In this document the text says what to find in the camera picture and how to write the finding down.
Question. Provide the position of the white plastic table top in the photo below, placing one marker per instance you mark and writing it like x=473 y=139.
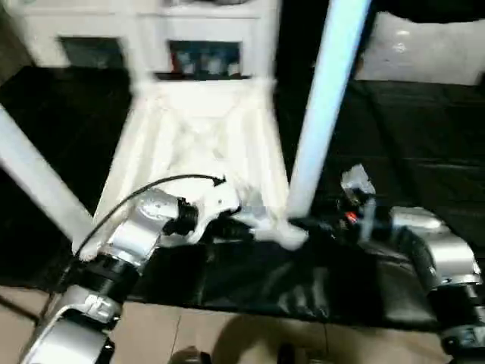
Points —
x=197 y=144

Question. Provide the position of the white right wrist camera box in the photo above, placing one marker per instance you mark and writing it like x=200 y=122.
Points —
x=358 y=182

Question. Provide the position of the white plastic bag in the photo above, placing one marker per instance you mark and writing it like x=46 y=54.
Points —
x=424 y=49

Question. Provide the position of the small red bottle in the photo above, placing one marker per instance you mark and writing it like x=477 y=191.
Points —
x=176 y=64

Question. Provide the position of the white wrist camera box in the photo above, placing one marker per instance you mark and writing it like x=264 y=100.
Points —
x=358 y=182
x=216 y=199

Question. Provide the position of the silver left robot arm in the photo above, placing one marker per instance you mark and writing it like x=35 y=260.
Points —
x=129 y=235

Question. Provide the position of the white cabinet with glass doors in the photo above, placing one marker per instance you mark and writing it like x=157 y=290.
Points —
x=76 y=30

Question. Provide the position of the dark grey robot foot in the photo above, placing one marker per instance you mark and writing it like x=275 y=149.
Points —
x=286 y=355
x=189 y=356

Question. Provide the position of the black stand leg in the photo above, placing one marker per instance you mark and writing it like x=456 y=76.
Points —
x=19 y=309

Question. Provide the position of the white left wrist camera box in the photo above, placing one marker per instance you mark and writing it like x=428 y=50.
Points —
x=216 y=199

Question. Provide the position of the black box with yellow label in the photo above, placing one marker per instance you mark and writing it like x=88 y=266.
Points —
x=303 y=34

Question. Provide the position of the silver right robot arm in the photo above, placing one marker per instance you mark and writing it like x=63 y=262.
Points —
x=439 y=250

